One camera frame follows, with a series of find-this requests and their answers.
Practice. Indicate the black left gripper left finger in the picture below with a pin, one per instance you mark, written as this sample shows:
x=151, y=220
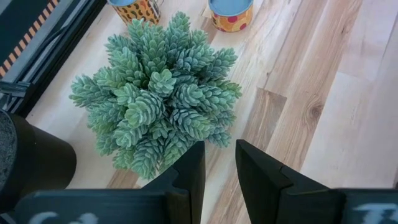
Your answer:
x=109, y=205

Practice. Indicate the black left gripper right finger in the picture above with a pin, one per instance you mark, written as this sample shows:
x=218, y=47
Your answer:
x=280, y=199

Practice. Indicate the spicy black beans can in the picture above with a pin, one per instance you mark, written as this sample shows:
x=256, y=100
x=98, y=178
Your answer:
x=136, y=11

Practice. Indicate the leafy tree in black pot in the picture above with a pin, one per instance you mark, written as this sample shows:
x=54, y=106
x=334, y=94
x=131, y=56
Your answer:
x=40, y=161

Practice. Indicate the small succulent in white pot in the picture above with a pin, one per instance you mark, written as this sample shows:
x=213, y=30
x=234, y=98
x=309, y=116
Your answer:
x=155, y=96

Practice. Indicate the black floor mat striped edge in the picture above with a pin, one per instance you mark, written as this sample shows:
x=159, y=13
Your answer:
x=15, y=28

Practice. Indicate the black aluminium table frame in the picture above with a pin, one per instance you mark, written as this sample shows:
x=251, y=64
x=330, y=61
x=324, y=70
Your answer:
x=49, y=74

